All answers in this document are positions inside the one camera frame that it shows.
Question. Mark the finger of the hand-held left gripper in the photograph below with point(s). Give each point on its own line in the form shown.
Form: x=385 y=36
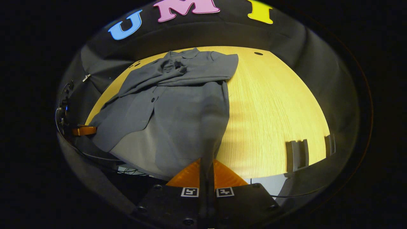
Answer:
x=84 y=130

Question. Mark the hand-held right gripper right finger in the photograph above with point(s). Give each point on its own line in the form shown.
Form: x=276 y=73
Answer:
x=244 y=205

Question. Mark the small white cloth clip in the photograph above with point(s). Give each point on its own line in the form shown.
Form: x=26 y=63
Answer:
x=86 y=77

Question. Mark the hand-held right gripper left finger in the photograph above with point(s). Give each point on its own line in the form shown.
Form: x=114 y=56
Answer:
x=171 y=206

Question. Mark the black backdrop cloth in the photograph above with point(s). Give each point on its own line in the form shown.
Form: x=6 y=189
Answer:
x=302 y=41

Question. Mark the gray button shirt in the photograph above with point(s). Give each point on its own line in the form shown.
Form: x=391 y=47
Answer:
x=178 y=127

